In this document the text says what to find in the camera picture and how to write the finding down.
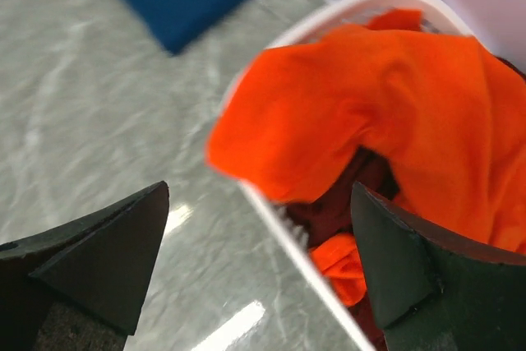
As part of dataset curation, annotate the dark maroon t shirt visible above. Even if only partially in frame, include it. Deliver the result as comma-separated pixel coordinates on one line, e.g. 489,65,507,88
285,148,399,350

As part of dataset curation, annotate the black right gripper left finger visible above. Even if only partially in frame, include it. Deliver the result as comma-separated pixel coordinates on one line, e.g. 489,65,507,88
1,182,169,350

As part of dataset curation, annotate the orange t shirt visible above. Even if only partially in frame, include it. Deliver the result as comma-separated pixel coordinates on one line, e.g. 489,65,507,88
205,7,526,307

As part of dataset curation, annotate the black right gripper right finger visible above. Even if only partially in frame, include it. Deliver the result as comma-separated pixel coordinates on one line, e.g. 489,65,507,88
350,183,525,350

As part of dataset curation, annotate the white laundry basket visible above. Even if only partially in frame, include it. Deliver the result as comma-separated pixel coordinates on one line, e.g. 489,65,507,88
213,0,478,351

